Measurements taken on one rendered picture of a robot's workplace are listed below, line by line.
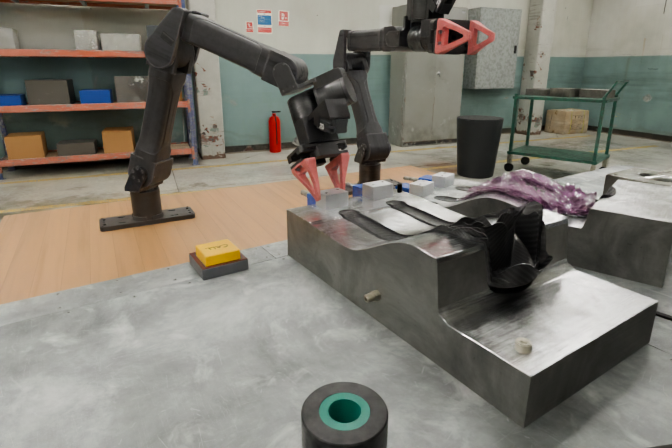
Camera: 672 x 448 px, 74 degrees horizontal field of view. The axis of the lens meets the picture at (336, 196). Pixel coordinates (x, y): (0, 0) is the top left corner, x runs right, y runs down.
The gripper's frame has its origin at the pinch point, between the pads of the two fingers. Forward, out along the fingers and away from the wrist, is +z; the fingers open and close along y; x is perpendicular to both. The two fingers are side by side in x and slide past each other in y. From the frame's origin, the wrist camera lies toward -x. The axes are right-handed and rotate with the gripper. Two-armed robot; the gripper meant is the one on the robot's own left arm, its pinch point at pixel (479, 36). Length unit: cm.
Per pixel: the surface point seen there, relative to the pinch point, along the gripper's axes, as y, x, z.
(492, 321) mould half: -31, 32, 38
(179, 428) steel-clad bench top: -65, 39, 31
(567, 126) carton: 653, 117, -428
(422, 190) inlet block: -5.2, 32.5, -7.3
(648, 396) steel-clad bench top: -20, 38, 50
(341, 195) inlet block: -30.0, 28.3, 0.0
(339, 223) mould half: -34.2, 30.6, 7.0
